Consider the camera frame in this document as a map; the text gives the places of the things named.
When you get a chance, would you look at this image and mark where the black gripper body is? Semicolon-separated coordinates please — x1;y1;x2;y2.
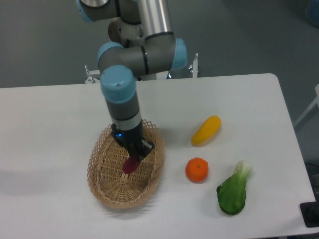
111;121;145;156

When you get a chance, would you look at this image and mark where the purple sweet potato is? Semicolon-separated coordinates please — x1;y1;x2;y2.
122;156;140;174

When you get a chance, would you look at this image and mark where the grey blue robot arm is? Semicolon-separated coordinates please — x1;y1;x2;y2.
77;0;187;162

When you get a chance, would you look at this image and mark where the woven wicker basket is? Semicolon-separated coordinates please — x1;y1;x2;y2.
87;119;165;210

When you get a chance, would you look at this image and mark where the orange tangerine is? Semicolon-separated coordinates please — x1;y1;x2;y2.
185;157;209;183

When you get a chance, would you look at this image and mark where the yellow mango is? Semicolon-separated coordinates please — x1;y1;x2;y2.
191;115;222;147

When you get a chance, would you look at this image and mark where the green bok choy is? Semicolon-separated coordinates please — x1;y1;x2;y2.
216;160;252;216

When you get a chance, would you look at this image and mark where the black device at edge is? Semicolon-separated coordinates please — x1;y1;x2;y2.
300;201;319;228

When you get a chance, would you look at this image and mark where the white furniture leg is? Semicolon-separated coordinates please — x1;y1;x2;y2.
293;85;319;130

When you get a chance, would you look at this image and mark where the white metal base frame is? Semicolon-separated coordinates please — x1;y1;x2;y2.
85;52;200;84

